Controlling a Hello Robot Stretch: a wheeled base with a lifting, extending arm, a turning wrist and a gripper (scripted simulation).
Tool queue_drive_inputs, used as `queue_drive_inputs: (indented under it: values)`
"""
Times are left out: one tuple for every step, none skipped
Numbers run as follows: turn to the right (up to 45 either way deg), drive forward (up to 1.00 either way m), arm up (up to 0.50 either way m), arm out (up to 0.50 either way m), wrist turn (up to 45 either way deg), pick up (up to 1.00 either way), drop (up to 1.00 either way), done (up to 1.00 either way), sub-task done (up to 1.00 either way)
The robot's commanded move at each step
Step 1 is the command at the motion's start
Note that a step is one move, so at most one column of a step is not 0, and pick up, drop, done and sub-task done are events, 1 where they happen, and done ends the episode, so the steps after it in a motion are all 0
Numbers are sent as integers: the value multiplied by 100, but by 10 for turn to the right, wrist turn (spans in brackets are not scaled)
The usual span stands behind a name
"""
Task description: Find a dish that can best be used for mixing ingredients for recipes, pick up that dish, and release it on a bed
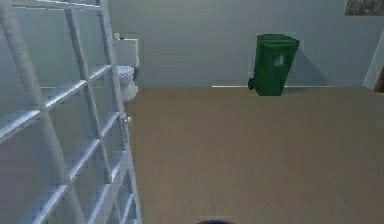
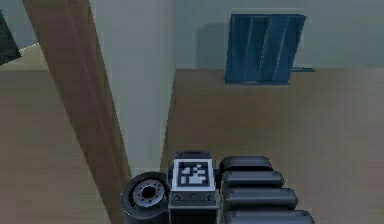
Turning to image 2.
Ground black cabinet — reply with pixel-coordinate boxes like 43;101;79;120
0;9;22;67

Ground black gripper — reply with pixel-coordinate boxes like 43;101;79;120
120;171;172;224

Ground brown wooden room door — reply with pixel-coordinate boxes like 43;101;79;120
21;0;133;224

